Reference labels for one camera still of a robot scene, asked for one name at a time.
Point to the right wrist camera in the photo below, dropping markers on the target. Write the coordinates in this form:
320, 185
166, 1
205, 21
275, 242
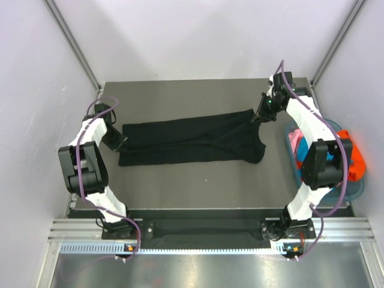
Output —
278, 82

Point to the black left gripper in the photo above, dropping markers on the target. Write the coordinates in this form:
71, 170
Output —
118, 143

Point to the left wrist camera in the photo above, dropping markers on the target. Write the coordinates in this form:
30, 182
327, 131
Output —
103, 111

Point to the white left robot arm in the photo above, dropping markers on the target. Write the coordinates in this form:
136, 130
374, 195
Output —
85, 173

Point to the blue t shirt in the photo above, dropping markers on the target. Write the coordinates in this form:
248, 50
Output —
323, 165

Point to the black t shirt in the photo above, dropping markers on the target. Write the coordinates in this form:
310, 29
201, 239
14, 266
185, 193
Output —
225, 137

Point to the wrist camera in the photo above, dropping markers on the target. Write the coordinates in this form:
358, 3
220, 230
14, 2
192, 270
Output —
278, 82
103, 111

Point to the pink t shirt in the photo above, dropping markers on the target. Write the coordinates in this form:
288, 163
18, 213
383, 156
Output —
297, 142

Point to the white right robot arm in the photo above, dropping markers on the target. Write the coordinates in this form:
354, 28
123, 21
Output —
302, 110

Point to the teal laundry basket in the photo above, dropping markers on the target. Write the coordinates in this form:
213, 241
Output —
353, 189

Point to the aluminium frame rail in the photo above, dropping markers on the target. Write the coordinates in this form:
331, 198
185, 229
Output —
336, 229

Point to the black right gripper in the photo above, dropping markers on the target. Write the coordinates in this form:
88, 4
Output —
261, 115

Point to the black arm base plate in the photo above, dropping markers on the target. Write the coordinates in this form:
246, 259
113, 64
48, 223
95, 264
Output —
203, 229

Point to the orange t shirt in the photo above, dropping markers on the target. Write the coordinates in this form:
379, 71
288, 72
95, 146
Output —
357, 166

